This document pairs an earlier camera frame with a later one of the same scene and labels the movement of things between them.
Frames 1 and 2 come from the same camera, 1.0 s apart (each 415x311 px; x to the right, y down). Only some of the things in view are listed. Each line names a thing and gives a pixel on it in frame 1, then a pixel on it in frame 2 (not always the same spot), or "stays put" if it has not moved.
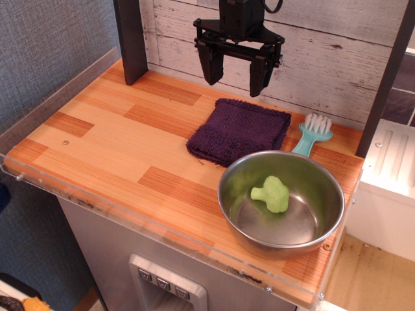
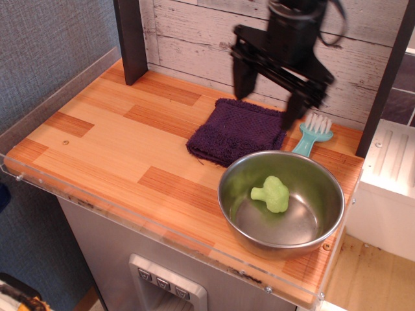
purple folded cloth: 235,129 stays put
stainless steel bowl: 314,214 stays put
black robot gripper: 240,32 → 286,53
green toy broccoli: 274,193 stays put
